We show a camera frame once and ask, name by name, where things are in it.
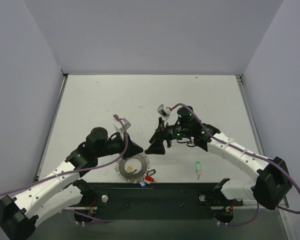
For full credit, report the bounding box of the purple cable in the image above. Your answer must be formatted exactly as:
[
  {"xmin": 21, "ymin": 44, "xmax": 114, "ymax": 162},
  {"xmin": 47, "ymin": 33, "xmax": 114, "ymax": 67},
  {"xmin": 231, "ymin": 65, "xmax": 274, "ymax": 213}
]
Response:
[
  {"xmin": 0, "ymin": 114, "xmax": 130, "ymax": 215},
  {"xmin": 167, "ymin": 103, "xmax": 300, "ymax": 227}
]

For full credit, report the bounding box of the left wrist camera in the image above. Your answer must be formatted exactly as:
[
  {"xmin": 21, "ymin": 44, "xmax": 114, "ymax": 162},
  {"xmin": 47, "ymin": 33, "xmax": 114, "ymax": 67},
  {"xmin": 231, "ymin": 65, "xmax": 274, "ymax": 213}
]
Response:
[{"xmin": 113, "ymin": 114, "xmax": 131, "ymax": 138}]

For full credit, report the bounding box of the metal disc with keyrings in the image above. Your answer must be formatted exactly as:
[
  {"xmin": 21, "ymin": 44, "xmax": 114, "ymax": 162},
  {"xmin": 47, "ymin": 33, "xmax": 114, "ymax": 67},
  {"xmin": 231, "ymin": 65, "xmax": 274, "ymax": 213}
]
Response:
[{"xmin": 115, "ymin": 153, "xmax": 150, "ymax": 184}]

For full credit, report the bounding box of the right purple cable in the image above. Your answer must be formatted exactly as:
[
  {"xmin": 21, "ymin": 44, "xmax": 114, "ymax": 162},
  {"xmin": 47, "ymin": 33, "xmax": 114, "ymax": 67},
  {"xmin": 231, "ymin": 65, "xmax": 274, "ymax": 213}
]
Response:
[{"xmin": 167, "ymin": 103, "xmax": 300, "ymax": 227}]

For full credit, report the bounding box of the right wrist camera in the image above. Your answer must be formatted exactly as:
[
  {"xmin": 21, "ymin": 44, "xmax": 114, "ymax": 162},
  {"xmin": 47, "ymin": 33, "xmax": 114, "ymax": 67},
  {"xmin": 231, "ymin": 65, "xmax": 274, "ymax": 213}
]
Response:
[{"xmin": 157, "ymin": 104, "xmax": 171, "ymax": 123}]

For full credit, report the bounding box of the yellow tagged key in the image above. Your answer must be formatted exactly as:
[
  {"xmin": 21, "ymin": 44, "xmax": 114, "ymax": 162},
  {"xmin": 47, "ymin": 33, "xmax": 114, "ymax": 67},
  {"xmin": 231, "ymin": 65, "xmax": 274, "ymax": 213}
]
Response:
[{"xmin": 126, "ymin": 166, "xmax": 137, "ymax": 175}]

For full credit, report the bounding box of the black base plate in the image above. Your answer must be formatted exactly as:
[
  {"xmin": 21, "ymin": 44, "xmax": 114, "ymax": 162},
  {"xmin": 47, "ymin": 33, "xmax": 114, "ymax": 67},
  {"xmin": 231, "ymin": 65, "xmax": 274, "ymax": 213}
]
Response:
[{"xmin": 74, "ymin": 182, "xmax": 243, "ymax": 221}]

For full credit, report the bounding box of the red tagged key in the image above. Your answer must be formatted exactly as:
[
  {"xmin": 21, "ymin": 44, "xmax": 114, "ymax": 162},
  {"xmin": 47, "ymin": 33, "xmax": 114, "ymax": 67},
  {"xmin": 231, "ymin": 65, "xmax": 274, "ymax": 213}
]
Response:
[{"xmin": 144, "ymin": 175, "xmax": 156, "ymax": 183}]

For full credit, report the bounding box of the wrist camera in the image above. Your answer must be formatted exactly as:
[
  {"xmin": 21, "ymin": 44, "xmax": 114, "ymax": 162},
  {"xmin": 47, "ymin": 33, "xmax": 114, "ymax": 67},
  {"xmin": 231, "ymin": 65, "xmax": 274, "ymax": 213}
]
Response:
[
  {"xmin": 113, "ymin": 114, "xmax": 131, "ymax": 138},
  {"xmin": 157, "ymin": 104, "xmax": 171, "ymax": 123}
]

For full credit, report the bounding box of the black tagged key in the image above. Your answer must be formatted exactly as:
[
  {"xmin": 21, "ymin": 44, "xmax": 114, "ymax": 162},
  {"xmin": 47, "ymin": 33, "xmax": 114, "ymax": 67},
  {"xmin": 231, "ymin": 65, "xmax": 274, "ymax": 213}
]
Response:
[{"xmin": 146, "ymin": 169, "xmax": 156, "ymax": 176}]

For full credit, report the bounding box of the blue tagged key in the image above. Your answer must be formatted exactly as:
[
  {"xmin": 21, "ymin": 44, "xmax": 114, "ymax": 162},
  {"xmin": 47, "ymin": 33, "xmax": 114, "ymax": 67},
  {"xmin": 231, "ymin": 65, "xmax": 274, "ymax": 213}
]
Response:
[{"xmin": 139, "ymin": 181, "xmax": 147, "ymax": 188}]

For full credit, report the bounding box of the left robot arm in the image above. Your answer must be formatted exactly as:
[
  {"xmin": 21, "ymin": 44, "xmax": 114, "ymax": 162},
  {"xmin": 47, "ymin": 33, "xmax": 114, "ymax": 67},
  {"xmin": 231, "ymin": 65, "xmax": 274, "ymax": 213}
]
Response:
[{"xmin": 0, "ymin": 127, "xmax": 143, "ymax": 240}]

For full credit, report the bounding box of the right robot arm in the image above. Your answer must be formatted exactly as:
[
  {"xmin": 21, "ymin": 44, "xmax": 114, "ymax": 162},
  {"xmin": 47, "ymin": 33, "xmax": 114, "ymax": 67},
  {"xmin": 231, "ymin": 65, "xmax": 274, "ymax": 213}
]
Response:
[{"xmin": 145, "ymin": 104, "xmax": 293, "ymax": 210}]

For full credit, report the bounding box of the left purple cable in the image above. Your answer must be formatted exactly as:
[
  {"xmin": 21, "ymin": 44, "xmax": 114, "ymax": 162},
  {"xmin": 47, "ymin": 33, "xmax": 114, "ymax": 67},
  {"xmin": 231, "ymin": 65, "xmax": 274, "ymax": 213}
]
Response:
[{"xmin": 0, "ymin": 114, "xmax": 130, "ymax": 215}]

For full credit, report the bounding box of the green tagged key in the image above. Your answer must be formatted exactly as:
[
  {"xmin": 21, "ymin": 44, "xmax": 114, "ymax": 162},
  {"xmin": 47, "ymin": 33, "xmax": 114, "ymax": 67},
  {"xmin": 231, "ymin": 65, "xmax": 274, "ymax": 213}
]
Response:
[{"xmin": 195, "ymin": 161, "xmax": 202, "ymax": 180}]

